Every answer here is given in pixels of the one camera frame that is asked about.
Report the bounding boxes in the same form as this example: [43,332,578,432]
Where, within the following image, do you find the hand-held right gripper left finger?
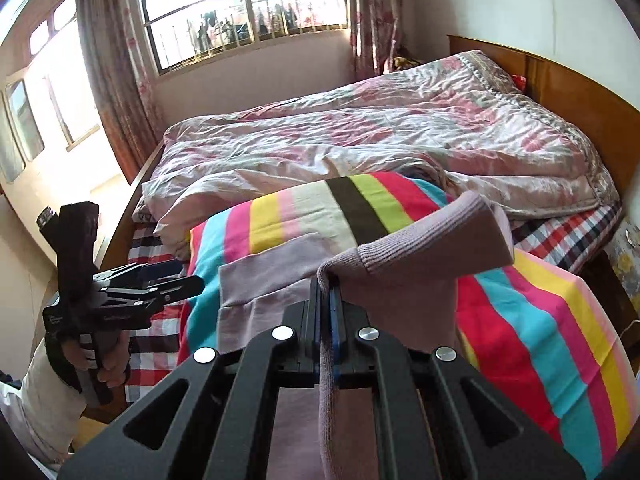
[57,277,328,480]

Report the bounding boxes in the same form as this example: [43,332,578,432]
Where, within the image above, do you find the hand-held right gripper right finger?
[329,285,587,480]

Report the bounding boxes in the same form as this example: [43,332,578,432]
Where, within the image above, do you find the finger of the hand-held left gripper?
[97,258,184,292]
[131,275,206,312]

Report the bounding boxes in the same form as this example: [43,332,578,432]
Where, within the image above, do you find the lilac pants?
[217,191,516,480]

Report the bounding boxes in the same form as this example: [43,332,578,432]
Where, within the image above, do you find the person's left forearm white sleeve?
[19,339,87,467]

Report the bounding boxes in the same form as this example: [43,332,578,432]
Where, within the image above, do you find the person's left hand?
[75,334,132,391]

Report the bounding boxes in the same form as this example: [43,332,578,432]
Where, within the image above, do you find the striped colourful blanket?
[177,172,638,480]

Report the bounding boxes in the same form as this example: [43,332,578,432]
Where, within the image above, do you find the pink floral curtain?
[75,0,166,187]
[347,0,407,81]

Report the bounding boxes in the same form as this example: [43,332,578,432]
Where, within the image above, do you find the white framed side window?
[0,0,102,186]

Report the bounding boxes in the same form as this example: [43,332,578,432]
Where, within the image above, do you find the pink floral quilt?
[141,50,621,261]

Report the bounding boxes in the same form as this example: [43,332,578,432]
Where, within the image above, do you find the plaid bed sheet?
[125,204,623,402]

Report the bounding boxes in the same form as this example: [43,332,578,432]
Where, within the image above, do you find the barred window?
[132,0,351,77]

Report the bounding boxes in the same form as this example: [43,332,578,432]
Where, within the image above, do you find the floral covered nightstand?
[580,215,640,343]

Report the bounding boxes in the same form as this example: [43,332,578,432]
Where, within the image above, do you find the wooden headboard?
[446,35,640,196]

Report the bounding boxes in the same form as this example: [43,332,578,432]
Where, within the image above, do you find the wooden bed side rail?
[97,152,167,272]

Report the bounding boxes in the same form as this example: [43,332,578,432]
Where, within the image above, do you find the white wall cable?
[505,0,562,58]

